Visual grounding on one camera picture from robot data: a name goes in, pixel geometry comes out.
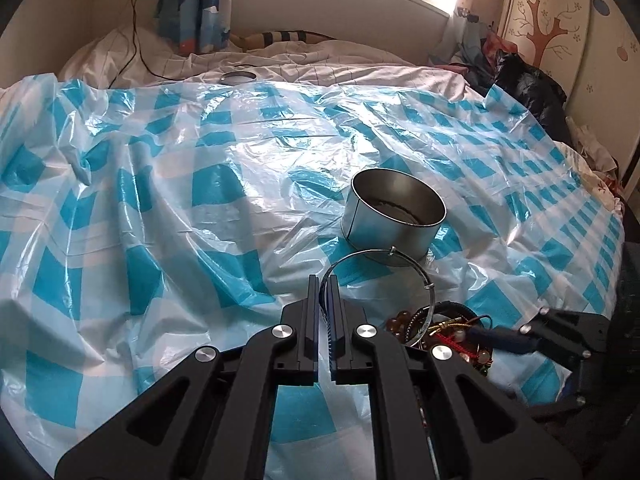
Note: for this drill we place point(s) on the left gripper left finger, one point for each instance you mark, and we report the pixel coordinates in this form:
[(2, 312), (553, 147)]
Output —
[(210, 417)]

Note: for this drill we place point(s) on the tree decal wardrobe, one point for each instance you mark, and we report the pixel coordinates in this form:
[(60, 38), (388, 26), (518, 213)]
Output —
[(589, 49)]

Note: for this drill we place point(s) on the black clothes pile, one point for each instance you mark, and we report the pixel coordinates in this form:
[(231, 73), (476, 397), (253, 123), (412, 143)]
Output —
[(537, 91)]

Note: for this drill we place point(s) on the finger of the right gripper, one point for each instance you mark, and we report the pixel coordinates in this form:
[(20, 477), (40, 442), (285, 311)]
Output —
[(503, 339)]

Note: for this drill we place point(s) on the blue white checkered plastic sheet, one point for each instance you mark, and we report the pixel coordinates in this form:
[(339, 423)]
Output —
[(137, 225)]

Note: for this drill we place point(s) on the cartoon curtain right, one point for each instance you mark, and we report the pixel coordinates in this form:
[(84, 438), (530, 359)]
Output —
[(472, 26)]

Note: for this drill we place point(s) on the blue cartoon curtain left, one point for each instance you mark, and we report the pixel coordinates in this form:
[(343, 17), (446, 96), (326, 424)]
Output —
[(194, 26)]

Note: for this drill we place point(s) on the silver tin lid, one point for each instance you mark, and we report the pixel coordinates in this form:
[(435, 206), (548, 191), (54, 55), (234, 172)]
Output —
[(237, 77)]

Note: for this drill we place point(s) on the striped brown pillow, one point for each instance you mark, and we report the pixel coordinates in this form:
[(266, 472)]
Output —
[(261, 40)]

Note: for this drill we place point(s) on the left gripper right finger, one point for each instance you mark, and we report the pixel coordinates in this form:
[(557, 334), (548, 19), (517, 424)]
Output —
[(433, 416)]

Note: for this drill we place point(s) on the red gold jewelry pile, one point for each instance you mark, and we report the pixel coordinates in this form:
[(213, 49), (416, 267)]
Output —
[(450, 334)]

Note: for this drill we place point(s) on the round silver metal tin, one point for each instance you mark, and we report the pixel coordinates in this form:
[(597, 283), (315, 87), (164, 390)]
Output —
[(387, 208)]

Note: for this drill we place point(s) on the white striped duvet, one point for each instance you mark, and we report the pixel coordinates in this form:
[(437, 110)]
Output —
[(106, 62)]

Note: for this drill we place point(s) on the black round jewelry tray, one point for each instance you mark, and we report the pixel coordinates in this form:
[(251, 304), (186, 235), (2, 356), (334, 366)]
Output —
[(455, 329)]

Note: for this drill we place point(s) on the thin silver bangle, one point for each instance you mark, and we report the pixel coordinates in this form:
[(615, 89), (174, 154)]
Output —
[(393, 290)]

